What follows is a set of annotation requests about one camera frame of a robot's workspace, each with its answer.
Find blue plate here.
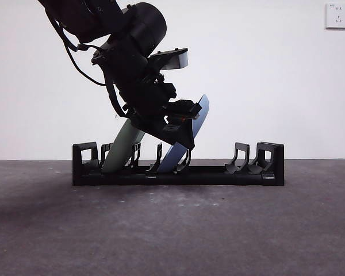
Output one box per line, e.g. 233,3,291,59
156,93,210,174

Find green plate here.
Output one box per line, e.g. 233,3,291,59
101,117,147,174

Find black plate rack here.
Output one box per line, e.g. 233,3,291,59
72,141,285,187

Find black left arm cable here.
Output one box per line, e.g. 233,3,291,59
47,8,108,87
105,82,135,119

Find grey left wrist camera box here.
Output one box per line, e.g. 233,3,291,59
147,47,189,71

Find white wall socket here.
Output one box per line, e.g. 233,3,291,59
325,2,345,30

